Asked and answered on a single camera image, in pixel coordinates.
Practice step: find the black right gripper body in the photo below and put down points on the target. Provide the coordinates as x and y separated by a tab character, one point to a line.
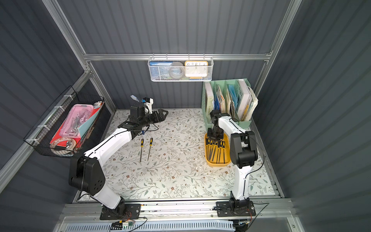
216	135

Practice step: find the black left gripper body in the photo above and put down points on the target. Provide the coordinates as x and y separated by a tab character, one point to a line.
153	116

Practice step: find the file tool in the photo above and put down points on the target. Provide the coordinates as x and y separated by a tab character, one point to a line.
150	146
141	152

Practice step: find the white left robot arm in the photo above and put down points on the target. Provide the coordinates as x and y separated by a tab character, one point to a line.
86	172

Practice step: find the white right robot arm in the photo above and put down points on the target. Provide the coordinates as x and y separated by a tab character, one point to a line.
243	154

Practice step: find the yellow plastic storage tray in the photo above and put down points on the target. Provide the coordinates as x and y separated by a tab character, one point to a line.
217	151

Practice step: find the green file organizer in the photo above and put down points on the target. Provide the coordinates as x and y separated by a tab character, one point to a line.
221	95

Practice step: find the blue box in mesh basket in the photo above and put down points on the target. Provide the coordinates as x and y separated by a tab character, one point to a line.
159	69

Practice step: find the pink plastic tool case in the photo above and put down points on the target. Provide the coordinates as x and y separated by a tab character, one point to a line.
76	117

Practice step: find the white book in organizer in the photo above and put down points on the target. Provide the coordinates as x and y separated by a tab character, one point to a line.
247	101

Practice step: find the grey tape roll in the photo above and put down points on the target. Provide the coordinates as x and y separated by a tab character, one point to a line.
176	70

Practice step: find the yellow white clock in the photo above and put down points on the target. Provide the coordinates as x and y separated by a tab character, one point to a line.
196	69

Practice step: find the red folder in basket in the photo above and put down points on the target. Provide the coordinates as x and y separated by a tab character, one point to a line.
63	145

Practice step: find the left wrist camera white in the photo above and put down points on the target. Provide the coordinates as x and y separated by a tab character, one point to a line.
148	102

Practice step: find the white mesh wall basket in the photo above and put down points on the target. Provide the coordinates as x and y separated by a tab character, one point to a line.
187	79

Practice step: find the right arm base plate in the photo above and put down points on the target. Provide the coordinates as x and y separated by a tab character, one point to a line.
230	208

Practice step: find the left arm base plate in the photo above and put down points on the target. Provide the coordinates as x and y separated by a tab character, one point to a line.
123	211

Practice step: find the black wire wall basket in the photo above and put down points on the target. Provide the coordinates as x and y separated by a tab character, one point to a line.
40	138

